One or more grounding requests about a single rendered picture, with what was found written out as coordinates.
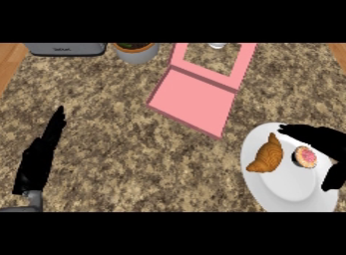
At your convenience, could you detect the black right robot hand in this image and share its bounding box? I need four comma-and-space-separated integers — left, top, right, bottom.
277, 124, 346, 192

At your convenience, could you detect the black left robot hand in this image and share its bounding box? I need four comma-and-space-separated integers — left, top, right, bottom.
11, 105, 68, 196

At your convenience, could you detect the white round plate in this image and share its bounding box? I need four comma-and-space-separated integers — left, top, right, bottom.
240, 122, 346, 213

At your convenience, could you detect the pink cardboard box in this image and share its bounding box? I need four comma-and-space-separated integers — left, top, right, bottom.
147, 43, 258, 140

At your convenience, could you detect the brown croissant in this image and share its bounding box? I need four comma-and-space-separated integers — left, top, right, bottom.
244, 131, 284, 174

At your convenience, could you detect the grey toaster appliance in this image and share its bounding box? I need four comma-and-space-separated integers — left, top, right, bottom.
23, 43, 108, 58

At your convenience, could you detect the grey plant pot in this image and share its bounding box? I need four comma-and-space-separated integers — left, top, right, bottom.
113, 43, 162, 65

